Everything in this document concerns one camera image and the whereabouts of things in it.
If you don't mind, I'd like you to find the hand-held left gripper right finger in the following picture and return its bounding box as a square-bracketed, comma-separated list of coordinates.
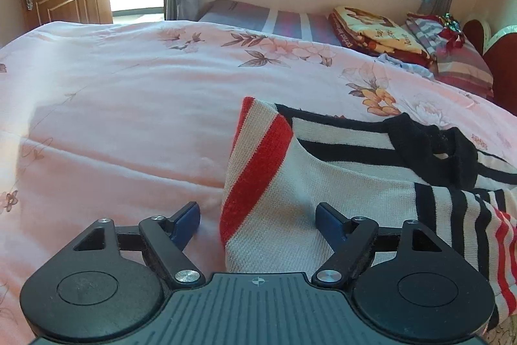
[313, 202, 445, 285]

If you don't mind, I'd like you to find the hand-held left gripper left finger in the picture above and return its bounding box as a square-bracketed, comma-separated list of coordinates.
[72, 202, 204, 287]

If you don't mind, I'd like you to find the red black white striped sweater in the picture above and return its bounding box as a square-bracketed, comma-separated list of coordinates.
[219, 96, 517, 341]

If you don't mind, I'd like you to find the pink floral bedspread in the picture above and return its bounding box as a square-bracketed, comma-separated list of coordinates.
[0, 19, 517, 345]

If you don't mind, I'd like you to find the light blue cloth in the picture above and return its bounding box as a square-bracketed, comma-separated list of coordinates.
[374, 54, 439, 81]

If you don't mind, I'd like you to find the folded yellow red printed blanket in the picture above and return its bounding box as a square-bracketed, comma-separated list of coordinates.
[328, 6, 435, 67]

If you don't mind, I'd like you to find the striped pillow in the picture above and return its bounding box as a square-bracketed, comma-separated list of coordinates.
[406, 13, 495, 99]

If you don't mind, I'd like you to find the purple striped mattress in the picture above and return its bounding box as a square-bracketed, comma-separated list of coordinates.
[198, 0, 344, 47]

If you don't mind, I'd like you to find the red heart-shaped headboard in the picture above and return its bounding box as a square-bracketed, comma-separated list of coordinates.
[462, 18, 517, 119]

